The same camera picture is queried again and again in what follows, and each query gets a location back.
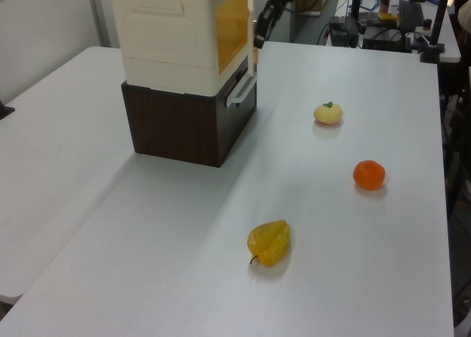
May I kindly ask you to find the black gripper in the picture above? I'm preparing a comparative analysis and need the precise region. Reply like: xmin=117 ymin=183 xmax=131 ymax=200
xmin=253 ymin=0 xmax=285 ymax=51

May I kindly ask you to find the white cabinet door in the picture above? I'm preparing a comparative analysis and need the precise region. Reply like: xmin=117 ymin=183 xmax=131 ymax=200
xmin=247 ymin=0 xmax=259 ymax=77

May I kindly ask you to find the white plastic cabinet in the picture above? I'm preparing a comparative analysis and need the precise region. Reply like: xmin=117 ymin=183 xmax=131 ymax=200
xmin=108 ymin=0 xmax=255 ymax=96

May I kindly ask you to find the light wooden panel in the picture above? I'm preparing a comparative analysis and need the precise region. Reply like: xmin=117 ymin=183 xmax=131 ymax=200
xmin=295 ymin=0 xmax=325 ymax=16

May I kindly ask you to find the small black control box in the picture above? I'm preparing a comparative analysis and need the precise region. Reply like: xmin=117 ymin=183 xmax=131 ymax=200
xmin=328 ymin=15 xmax=361 ymax=48

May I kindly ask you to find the pale yellow toy fruit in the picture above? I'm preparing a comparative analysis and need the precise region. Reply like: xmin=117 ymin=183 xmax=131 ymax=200
xmin=313 ymin=101 xmax=344 ymax=126

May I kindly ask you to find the dark brown wooden drawer box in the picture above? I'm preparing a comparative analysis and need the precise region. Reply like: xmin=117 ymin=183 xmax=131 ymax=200
xmin=121 ymin=53 xmax=259 ymax=169

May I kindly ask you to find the black flat device box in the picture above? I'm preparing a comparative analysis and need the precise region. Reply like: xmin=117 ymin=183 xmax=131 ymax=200
xmin=361 ymin=26 xmax=412 ymax=53

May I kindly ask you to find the orange toy tangerine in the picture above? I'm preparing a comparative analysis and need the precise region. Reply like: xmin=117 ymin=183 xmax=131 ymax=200
xmin=353 ymin=160 xmax=387 ymax=191

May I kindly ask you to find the black clamp pole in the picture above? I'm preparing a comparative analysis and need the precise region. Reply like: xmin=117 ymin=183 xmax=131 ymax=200
xmin=420 ymin=0 xmax=453 ymax=64

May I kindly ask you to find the yellow toy starfruit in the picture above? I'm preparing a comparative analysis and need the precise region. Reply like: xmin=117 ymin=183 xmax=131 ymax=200
xmin=247 ymin=219 xmax=292 ymax=269

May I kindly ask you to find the black tripod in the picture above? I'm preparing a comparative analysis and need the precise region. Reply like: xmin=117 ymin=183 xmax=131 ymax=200
xmin=440 ymin=57 xmax=471 ymax=327

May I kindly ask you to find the white drawer handle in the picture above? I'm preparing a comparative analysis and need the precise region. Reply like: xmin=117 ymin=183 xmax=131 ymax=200
xmin=224 ymin=71 xmax=258 ymax=108

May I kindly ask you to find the black bracket base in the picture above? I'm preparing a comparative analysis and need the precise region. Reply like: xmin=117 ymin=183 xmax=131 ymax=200
xmin=0 ymin=99 xmax=16 ymax=121

